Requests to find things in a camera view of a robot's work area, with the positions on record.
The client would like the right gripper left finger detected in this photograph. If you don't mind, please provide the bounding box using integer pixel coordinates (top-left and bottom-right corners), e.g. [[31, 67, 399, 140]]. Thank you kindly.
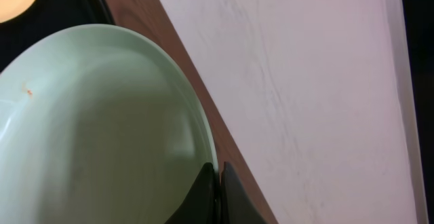
[[165, 163, 216, 224]]

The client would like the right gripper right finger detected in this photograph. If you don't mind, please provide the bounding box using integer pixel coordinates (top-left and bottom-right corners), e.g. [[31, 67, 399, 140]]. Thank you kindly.
[[221, 162, 267, 224]]

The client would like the light blue plate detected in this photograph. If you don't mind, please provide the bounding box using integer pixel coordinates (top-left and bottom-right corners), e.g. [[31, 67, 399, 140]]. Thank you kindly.
[[1, 24, 218, 223]]

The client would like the round black serving tray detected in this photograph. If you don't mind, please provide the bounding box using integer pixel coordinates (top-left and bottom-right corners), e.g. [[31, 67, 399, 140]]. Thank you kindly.
[[1, 0, 115, 69]]

